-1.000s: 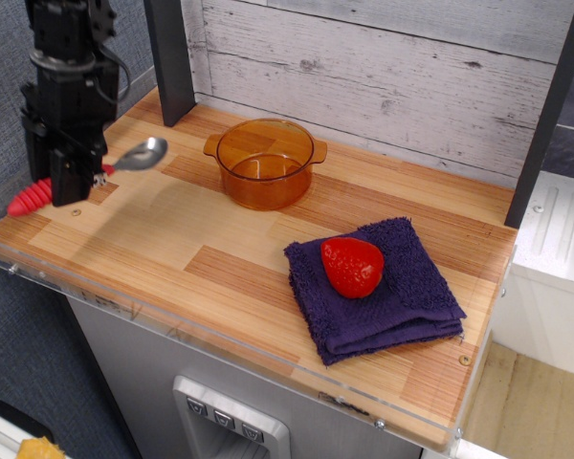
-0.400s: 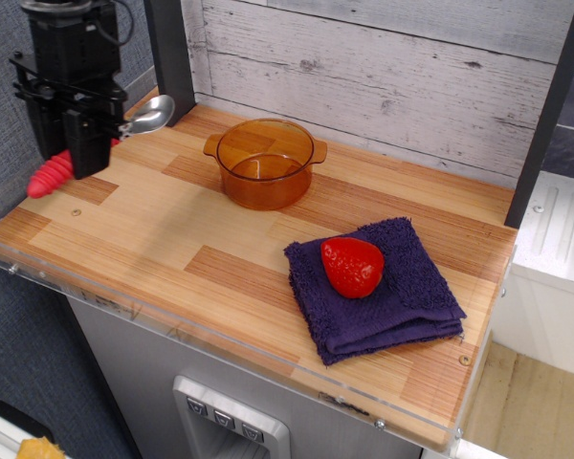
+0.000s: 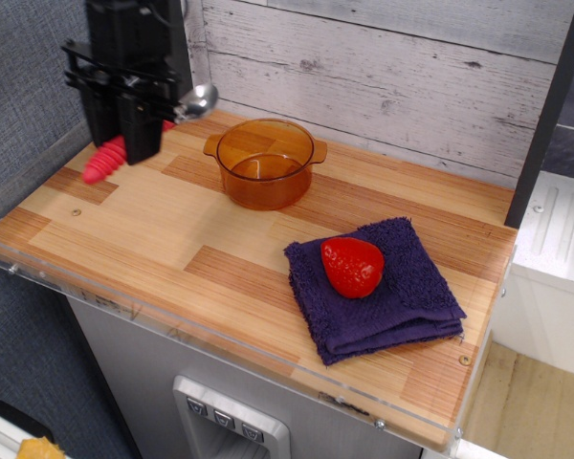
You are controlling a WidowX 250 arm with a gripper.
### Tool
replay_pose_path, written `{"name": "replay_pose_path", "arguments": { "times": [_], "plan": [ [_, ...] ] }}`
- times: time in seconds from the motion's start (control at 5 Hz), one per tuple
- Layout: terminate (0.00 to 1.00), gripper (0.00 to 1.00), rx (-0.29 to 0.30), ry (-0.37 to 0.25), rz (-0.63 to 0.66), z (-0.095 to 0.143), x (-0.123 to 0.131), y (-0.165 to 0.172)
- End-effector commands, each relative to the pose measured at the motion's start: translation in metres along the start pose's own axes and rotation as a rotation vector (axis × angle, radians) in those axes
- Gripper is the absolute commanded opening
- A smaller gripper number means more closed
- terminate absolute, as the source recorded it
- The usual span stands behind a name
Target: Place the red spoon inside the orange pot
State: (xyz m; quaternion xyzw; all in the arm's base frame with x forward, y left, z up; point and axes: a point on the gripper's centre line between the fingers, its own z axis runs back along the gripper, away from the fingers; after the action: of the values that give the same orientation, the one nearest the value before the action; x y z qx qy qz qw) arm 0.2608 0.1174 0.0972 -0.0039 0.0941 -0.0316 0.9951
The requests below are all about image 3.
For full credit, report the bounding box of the dark vertical post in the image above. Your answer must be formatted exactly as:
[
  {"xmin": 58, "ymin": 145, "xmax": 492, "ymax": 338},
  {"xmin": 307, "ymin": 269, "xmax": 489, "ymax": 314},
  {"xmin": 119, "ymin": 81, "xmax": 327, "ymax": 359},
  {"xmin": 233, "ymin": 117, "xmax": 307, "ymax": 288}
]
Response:
[
  {"xmin": 504, "ymin": 15, "xmax": 574, "ymax": 229},
  {"xmin": 167, "ymin": 0, "xmax": 192, "ymax": 98}
]

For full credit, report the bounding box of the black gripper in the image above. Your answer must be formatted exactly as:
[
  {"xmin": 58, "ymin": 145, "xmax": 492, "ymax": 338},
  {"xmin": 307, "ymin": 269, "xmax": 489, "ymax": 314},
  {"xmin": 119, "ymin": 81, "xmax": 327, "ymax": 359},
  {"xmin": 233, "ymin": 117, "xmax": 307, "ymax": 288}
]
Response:
[{"xmin": 62, "ymin": 1, "xmax": 180, "ymax": 165}]

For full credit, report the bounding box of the purple folded towel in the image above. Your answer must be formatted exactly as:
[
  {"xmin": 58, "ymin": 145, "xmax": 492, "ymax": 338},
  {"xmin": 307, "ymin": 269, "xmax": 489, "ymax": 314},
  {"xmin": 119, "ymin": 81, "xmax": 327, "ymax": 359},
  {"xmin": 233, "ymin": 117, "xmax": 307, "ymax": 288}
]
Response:
[{"xmin": 284, "ymin": 217, "xmax": 466, "ymax": 365}]

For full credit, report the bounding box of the silver toy dishwasher panel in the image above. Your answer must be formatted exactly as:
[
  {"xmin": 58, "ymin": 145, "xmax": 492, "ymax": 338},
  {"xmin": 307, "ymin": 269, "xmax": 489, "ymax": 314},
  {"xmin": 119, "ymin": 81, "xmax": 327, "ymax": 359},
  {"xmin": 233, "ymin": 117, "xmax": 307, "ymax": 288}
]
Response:
[{"xmin": 173, "ymin": 376, "xmax": 291, "ymax": 458}]

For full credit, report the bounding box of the amber glass bowl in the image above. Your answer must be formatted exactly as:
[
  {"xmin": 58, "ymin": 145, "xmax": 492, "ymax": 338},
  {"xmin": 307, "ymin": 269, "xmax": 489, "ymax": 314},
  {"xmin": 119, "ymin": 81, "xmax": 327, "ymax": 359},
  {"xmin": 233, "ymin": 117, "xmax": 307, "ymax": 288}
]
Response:
[{"xmin": 203, "ymin": 119, "xmax": 328, "ymax": 210}]

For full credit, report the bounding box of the white toy sink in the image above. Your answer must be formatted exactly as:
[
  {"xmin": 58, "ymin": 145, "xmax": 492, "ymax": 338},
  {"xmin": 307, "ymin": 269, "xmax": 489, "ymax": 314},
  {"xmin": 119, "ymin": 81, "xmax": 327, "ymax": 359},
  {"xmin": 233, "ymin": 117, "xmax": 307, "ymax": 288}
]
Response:
[{"xmin": 491, "ymin": 172, "xmax": 574, "ymax": 374}]

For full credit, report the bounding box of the dark vertical post left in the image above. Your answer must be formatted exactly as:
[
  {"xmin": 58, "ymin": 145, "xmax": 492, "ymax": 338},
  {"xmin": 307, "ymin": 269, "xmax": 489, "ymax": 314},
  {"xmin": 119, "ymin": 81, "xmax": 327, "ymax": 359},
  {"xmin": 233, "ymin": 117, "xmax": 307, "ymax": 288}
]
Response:
[{"xmin": 167, "ymin": 0, "xmax": 192, "ymax": 98}]

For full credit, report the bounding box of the clear acrylic edge guard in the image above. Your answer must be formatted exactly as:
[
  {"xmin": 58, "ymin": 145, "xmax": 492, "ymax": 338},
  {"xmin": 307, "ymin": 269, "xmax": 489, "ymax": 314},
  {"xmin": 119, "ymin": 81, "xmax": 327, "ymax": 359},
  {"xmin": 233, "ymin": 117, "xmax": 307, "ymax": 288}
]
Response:
[{"xmin": 0, "ymin": 243, "xmax": 461, "ymax": 458}]

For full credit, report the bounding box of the yellow and black object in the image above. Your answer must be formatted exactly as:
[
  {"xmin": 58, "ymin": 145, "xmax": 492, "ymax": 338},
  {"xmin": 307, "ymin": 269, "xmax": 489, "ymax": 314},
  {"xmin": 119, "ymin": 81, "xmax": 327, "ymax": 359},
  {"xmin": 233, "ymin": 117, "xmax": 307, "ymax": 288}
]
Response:
[{"xmin": 15, "ymin": 437, "xmax": 66, "ymax": 459}]

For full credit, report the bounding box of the red toy strawberry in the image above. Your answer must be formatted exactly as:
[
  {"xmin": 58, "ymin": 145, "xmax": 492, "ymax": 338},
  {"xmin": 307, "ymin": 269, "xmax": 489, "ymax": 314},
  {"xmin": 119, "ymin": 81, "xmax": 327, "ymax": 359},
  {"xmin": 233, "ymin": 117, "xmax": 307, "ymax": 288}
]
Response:
[{"xmin": 320, "ymin": 236, "xmax": 385, "ymax": 299}]

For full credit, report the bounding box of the red handled metal spoon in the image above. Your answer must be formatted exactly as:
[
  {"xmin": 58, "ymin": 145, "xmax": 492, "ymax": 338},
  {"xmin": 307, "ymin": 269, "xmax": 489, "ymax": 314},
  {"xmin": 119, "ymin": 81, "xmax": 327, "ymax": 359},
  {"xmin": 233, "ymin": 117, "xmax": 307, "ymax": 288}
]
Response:
[{"xmin": 81, "ymin": 83, "xmax": 218, "ymax": 185}]

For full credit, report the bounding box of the dark vertical post right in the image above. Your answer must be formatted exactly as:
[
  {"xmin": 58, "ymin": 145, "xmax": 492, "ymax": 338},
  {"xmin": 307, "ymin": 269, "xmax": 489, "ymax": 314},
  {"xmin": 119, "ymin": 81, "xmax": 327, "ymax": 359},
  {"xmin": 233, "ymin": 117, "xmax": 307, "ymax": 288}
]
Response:
[{"xmin": 504, "ymin": 15, "xmax": 574, "ymax": 229}]

